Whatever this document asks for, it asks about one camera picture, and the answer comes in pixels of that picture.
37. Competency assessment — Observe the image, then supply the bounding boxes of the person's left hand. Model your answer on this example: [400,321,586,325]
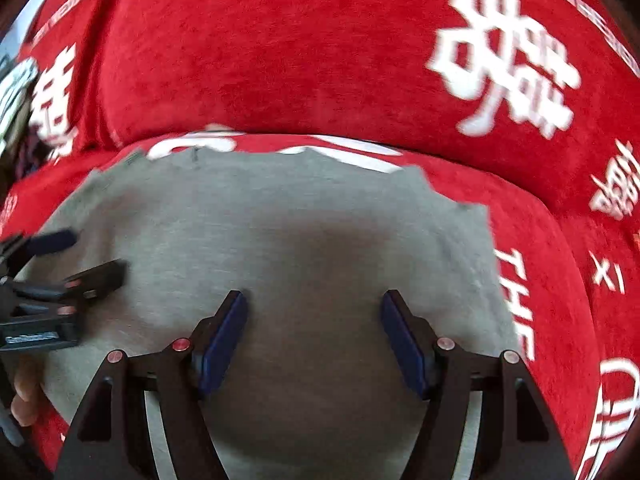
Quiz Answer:
[11,354,43,428]

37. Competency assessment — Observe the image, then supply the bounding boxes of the red sofa cover with characters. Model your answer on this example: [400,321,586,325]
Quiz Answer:
[1,0,639,479]

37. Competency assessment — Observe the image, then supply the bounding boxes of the grey knit garment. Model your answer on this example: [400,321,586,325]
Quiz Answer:
[23,148,518,479]

